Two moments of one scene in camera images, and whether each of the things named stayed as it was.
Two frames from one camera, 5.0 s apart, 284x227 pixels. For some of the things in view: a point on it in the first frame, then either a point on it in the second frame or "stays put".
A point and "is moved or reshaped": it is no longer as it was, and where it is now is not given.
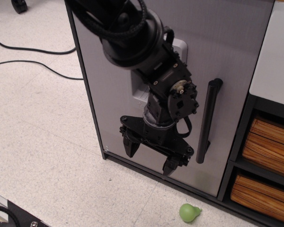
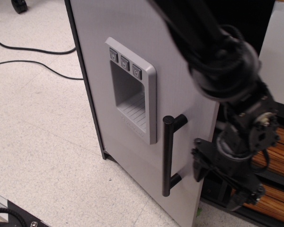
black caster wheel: (20, 6) stays put
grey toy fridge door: (224, 39) is moved or reshaped
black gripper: (165, 141) to (240, 153)
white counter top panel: (273, 80) stays put
